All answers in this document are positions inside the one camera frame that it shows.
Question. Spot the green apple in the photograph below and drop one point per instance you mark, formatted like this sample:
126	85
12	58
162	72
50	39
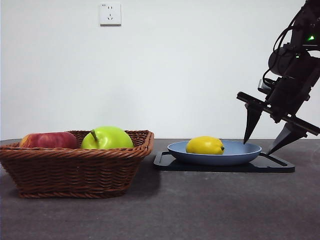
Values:
111	138

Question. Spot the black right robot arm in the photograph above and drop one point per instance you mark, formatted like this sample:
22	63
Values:
297	60

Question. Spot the white wall socket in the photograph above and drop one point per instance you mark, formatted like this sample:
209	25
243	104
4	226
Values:
110	14

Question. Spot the brown wicker basket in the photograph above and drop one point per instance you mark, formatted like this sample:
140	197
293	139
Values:
75	172

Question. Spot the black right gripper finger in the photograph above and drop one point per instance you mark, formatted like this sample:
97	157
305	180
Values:
252	117
287	135

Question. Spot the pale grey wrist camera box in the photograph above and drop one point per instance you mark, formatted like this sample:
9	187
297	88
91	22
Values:
262	85

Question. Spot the yellow lemon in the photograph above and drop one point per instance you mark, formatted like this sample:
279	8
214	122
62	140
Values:
203	145

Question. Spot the black rectangular tray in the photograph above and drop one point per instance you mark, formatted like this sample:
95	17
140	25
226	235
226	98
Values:
225	168

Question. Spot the blue round plate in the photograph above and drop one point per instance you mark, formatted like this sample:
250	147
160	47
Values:
212	158

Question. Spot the red apple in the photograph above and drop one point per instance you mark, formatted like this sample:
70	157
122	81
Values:
50	140

